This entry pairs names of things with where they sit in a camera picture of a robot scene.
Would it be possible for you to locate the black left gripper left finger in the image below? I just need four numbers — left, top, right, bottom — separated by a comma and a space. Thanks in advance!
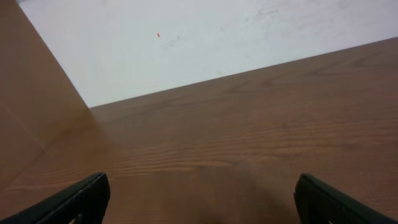
1, 172, 111, 224

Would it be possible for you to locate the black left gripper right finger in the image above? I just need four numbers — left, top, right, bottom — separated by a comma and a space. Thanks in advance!
294, 173, 397, 224

